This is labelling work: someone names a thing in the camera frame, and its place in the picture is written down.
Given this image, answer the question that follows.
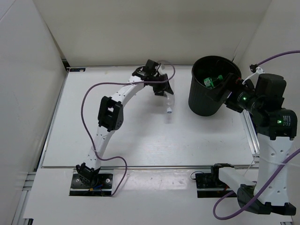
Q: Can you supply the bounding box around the purple cable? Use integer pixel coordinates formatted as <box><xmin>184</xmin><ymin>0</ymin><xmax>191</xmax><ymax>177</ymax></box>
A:
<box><xmin>81</xmin><ymin>60</ymin><xmax>176</xmax><ymax>196</ymax></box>
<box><xmin>213</xmin><ymin>50</ymin><xmax>300</xmax><ymax>220</ymax></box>

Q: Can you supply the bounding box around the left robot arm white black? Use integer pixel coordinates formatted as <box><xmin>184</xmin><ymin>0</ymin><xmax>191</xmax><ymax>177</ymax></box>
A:
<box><xmin>76</xmin><ymin>60</ymin><xmax>174</xmax><ymax>188</ymax></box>

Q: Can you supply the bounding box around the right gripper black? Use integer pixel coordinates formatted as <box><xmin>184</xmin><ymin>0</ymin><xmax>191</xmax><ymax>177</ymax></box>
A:
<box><xmin>206</xmin><ymin>73</ymin><xmax>263</xmax><ymax>114</ymax></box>

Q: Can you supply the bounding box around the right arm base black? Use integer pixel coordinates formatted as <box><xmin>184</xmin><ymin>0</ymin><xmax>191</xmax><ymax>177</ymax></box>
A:
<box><xmin>190</xmin><ymin>171</ymin><xmax>232</xmax><ymax>198</ymax></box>

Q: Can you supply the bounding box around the black table label sticker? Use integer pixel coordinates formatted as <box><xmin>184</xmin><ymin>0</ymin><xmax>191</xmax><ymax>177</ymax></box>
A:
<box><xmin>69</xmin><ymin>68</ymin><xmax>86</xmax><ymax>72</ymax></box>

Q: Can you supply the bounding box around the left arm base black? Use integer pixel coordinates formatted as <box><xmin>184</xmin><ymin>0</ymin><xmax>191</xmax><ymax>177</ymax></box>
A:
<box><xmin>69</xmin><ymin>172</ymin><xmax>113</xmax><ymax>197</ymax></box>

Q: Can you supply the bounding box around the aluminium table edge rail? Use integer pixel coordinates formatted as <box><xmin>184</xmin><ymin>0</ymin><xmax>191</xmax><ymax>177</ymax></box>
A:
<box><xmin>41</xmin><ymin>165</ymin><xmax>258</xmax><ymax>169</ymax></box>

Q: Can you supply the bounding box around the clear bottle blue cap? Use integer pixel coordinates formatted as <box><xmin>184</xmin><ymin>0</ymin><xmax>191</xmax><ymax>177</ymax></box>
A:
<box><xmin>165</xmin><ymin>92</ymin><xmax>175</xmax><ymax>116</ymax></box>

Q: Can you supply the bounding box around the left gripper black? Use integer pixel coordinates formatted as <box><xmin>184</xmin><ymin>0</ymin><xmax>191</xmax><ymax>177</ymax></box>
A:
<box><xmin>149</xmin><ymin>73</ymin><xmax>173</xmax><ymax>97</ymax></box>

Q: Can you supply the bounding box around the green plastic bottle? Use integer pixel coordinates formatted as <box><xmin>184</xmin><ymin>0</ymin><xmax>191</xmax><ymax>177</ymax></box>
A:
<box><xmin>203</xmin><ymin>75</ymin><xmax>224</xmax><ymax>89</ymax></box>

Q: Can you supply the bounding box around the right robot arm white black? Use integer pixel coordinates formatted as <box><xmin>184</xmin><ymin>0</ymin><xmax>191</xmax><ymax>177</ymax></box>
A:
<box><xmin>208</xmin><ymin>73</ymin><xmax>298</xmax><ymax>216</ymax></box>

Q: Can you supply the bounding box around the black plastic trash bin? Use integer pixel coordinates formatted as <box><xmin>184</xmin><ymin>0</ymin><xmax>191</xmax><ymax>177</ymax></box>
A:
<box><xmin>188</xmin><ymin>56</ymin><xmax>241</xmax><ymax>116</ymax></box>

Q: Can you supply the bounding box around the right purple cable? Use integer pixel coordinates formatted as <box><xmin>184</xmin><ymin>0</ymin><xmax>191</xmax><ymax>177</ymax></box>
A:
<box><xmin>213</xmin><ymin>50</ymin><xmax>300</xmax><ymax>220</ymax></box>

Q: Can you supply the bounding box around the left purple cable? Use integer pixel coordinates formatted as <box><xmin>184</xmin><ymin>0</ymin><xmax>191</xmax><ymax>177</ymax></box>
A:
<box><xmin>81</xmin><ymin>60</ymin><xmax>176</xmax><ymax>196</ymax></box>

